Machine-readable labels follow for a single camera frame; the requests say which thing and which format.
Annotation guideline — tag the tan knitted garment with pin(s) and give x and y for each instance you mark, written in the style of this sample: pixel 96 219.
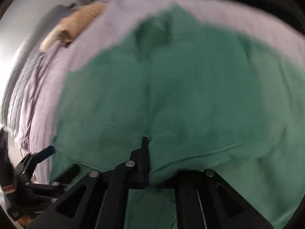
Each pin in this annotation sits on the tan knitted garment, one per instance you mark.
pixel 78 20

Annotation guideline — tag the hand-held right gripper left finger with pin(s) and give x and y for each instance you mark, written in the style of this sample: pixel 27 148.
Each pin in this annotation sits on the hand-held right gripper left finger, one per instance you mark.
pixel 139 169

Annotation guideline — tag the grey textured blanket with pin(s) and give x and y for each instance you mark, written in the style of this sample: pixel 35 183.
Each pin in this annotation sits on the grey textured blanket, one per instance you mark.
pixel 22 88

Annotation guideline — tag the lilac bedsheet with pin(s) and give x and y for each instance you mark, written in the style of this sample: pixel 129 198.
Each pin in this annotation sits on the lilac bedsheet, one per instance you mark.
pixel 214 16

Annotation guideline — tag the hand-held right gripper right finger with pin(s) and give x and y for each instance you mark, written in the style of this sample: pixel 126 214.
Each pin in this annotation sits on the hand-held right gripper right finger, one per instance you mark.
pixel 187 200

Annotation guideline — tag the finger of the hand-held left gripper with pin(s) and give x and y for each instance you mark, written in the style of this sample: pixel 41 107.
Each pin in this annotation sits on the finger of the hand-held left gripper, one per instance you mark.
pixel 68 174
pixel 45 153

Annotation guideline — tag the green garment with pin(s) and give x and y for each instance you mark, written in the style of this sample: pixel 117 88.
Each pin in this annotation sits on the green garment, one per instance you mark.
pixel 190 95

